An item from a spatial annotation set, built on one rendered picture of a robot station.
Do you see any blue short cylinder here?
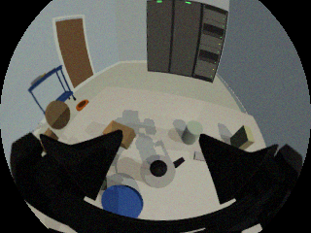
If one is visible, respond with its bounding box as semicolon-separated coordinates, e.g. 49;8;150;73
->
101;185;144;218

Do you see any brown block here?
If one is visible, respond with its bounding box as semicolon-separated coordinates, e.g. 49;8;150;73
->
102;120;136;150

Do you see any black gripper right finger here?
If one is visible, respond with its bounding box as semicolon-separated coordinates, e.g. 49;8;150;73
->
198;133;279;205

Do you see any grey flat bar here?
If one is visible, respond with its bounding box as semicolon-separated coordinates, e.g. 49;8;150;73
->
194;151;206;162

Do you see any french press coffee maker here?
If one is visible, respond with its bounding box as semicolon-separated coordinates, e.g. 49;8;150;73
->
140;155;184;189

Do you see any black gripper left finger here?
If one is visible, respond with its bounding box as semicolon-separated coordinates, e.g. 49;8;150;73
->
39;129;123;201

